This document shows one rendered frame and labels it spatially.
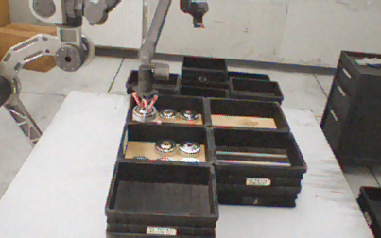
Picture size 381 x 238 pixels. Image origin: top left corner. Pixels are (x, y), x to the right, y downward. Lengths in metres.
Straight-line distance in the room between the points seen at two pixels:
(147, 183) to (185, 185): 0.16
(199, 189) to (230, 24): 3.42
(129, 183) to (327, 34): 3.87
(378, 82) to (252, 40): 2.25
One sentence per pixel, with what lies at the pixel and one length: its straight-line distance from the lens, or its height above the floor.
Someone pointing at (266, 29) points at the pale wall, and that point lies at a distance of 4.92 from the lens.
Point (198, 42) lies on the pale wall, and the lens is 4.91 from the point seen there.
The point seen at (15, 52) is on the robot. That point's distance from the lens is 2.24.
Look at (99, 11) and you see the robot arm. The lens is 1.63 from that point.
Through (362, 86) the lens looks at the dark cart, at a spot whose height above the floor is 0.80.
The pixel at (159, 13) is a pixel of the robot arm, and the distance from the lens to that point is 1.62.
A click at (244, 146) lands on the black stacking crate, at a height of 0.83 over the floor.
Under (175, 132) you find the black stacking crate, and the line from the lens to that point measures 1.86.
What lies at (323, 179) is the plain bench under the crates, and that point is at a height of 0.70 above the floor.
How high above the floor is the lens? 1.90
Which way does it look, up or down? 31 degrees down
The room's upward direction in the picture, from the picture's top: 5 degrees clockwise
